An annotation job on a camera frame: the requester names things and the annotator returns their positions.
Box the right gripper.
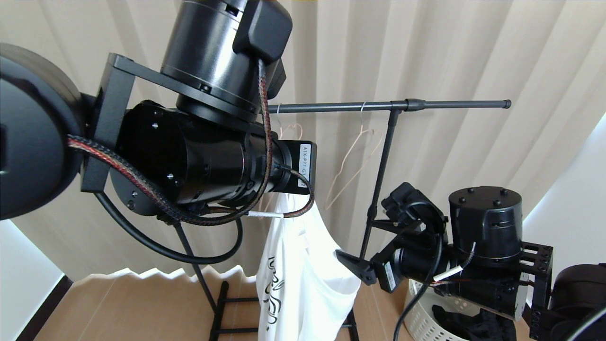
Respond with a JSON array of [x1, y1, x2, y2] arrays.
[[335, 236, 529, 322]]

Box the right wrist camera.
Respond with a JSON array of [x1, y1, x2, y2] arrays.
[[381, 182, 449, 247]]

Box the beige curtain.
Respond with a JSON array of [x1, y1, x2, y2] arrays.
[[0, 0, 606, 285]]

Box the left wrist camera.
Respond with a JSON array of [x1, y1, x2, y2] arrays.
[[264, 58, 287, 102]]

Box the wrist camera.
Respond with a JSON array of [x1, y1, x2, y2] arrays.
[[381, 182, 449, 247], [264, 58, 287, 102]]

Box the white printed t-shirt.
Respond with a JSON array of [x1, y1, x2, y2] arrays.
[[256, 192, 363, 341]]

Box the black garment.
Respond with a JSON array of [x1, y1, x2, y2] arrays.
[[432, 305, 517, 341]]

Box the white laundry basket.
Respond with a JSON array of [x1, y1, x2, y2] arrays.
[[403, 278, 531, 341]]

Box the pink clothes hanger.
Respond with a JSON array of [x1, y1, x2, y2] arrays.
[[324, 102, 383, 211], [276, 103, 303, 143]]

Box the black clothes rack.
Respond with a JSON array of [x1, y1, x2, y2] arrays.
[[173, 99, 512, 341]]

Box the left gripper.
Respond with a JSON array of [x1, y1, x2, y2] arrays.
[[110, 99, 318, 216]]

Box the black cable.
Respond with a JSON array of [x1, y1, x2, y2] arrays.
[[94, 192, 244, 265], [393, 235, 606, 341]]

